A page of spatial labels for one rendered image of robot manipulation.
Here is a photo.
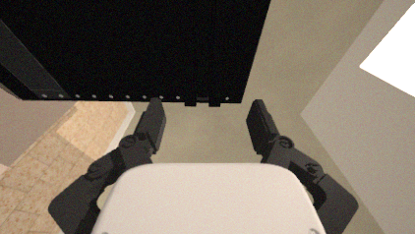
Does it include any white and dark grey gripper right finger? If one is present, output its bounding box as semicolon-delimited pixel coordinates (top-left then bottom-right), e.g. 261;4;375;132
246;99;358;234

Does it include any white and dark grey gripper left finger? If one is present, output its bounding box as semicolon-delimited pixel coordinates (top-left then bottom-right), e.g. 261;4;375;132
48;97;166;234

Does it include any black equipment rack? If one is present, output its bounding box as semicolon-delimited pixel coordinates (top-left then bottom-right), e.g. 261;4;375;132
0;0;270;107

